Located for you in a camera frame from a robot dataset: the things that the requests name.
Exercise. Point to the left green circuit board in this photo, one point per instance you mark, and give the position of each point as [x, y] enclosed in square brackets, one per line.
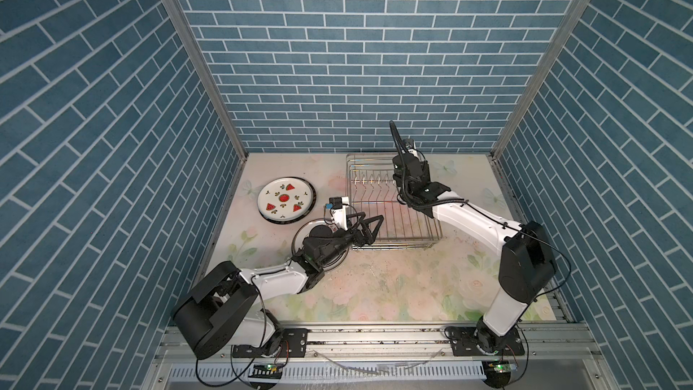
[266, 371]

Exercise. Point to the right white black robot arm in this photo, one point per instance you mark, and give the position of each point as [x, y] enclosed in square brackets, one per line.
[527, 260]

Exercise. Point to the right green circuit board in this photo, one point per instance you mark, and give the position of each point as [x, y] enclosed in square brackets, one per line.
[499, 370]

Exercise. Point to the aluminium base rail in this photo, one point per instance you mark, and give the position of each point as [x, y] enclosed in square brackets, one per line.
[387, 355]

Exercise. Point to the green circuit board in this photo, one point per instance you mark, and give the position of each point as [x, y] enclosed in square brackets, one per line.
[499, 370]
[266, 371]

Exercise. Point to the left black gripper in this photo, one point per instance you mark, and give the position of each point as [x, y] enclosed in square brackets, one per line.
[364, 239]

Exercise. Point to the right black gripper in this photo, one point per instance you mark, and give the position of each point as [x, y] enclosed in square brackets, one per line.
[426, 172]

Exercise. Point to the silver wire dish rack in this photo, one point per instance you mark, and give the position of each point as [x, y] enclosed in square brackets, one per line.
[372, 190]

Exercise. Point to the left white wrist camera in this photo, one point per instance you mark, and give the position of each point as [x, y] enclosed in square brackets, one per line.
[336, 212]

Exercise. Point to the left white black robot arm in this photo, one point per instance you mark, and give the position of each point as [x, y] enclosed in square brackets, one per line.
[227, 306]

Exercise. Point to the dark patterned rim plate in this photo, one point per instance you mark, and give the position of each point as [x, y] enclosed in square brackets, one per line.
[311, 208]

